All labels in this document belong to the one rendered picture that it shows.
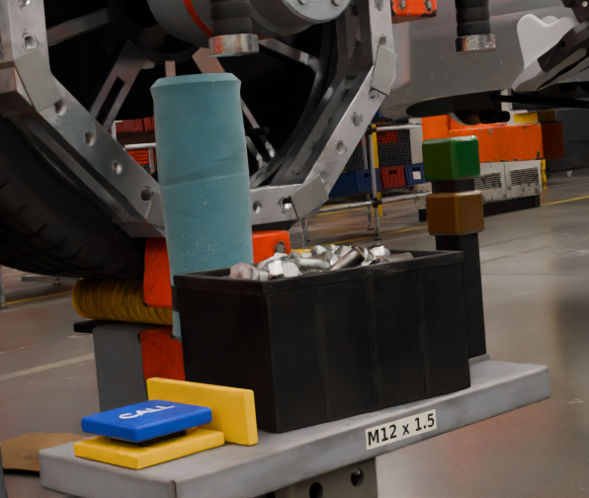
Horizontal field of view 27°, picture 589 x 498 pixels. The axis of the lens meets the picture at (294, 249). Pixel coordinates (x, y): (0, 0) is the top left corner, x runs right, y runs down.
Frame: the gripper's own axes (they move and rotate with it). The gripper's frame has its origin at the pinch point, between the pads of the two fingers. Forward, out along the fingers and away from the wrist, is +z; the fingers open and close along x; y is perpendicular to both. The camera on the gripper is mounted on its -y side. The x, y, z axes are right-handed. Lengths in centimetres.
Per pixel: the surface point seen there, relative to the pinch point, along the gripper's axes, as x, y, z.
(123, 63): 8.8, 26.3, 39.1
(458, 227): 7.7, -9.5, 8.4
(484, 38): -11.3, 10.8, 7.9
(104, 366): 5, -1, 65
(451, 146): 7.8, -2.8, 5.4
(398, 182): -582, 172, 423
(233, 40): 23.1, 11.6, 11.2
